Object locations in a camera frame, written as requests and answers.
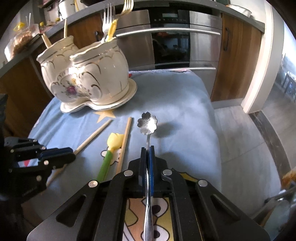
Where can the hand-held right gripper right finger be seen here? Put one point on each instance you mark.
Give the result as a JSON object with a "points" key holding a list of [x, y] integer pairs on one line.
{"points": [[152, 166]]}

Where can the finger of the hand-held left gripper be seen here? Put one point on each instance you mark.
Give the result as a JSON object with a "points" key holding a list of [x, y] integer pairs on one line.
{"points": [[62, 160], [55, 151]]}

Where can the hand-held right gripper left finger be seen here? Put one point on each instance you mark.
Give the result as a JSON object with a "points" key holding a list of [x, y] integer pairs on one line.
{"points": [[143, 166]]}

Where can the wooden chopstick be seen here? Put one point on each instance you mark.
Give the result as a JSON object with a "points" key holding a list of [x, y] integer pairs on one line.
{"points": [[65, 27], [94, 135], [126, 139], [46, 41]]}

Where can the silver flower spoon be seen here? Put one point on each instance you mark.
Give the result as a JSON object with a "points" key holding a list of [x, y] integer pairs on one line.
{"points": [[148, 124]]}

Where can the white floral ceramic utensil holder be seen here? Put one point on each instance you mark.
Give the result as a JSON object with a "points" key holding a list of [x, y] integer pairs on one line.
{"points": [[92, 76]]}

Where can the silver fork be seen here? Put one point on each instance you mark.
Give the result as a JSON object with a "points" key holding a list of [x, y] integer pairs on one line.
{"points": [[108, 16]]}

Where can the gold fork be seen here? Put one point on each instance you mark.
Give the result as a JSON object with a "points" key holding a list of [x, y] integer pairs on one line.
{"points": [[128, 5]]}

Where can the blue printed cloth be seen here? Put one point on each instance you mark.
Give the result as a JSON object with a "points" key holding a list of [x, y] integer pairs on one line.
{"points": [[180, 115]]}

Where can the white ceramic holder saucer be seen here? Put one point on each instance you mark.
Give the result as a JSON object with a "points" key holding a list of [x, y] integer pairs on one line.
{"points": [[129, 92]]}

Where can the glass bowl with food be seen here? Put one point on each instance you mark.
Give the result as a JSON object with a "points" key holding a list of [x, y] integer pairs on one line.
{"points": [[19, 44]]}

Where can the small yellow lid jar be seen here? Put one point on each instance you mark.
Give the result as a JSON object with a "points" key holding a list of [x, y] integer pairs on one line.
{"points": [[41, 27]]}

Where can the yellow plastic item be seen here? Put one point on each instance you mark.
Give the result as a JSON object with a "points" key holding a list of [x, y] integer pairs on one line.
{"points": [[19, 26]]}

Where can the stainless steel oven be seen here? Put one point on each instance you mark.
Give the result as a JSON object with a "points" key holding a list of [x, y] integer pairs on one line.
{"points": [[203, 46]]}

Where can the narrow wooden cabinet door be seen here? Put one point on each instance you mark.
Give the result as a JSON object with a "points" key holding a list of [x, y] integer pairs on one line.
{"points": [[238, 58]]}

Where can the white lidded mug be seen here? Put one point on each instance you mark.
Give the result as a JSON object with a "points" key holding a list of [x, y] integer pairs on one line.
{"points": [[66, 9]]}

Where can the grey kitchen countertop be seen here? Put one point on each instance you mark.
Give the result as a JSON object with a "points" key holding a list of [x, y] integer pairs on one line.
{"points": [[249, 20]]}

